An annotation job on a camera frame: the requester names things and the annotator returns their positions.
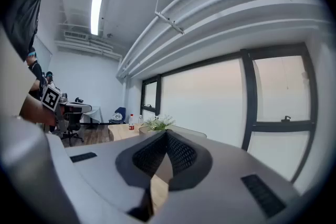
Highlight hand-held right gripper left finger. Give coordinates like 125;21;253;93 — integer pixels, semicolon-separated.
115;130;169;222

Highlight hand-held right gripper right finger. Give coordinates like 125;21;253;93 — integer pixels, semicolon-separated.
165;130;214;191

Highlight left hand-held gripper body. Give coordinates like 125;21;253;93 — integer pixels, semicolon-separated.
40;85;69;140

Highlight white flowers bouquet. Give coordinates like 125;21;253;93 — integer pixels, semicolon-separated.
141;114;176;132

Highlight person's left forearm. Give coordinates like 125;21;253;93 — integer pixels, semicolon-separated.
19;93;57;126

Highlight black office chair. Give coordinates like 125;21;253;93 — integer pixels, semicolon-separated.
61;112;85;146

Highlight white cloth covered table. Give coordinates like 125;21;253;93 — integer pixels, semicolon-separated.
78;104;102;124

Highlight blue chair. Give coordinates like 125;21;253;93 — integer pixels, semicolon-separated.
109;106;127;124

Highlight white air vent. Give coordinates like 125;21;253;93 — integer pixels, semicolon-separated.
64;30;88;40

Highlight long ceiling light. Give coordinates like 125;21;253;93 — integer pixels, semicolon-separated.
90;0;103;36

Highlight person's black shirt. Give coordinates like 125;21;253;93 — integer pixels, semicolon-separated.
0;0;57;61

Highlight white ceiling pipes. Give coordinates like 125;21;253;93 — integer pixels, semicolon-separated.
117;0;331;79

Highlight white pipe bracket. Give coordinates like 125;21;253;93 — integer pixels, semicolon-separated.
154;11;185;35

